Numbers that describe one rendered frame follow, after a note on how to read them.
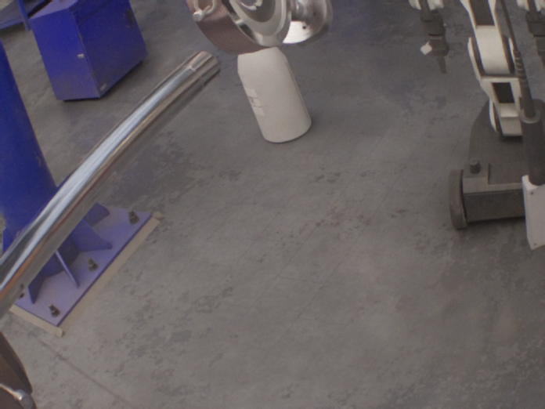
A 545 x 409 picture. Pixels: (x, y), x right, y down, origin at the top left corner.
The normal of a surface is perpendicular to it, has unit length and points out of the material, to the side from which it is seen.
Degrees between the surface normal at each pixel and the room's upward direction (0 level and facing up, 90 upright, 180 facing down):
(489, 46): 66
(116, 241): 0
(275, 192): 0
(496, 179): 0
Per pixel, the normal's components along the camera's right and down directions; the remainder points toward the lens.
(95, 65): 0.79, 0.10
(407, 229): -0.32, -0.79
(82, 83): -0.53, 0.61
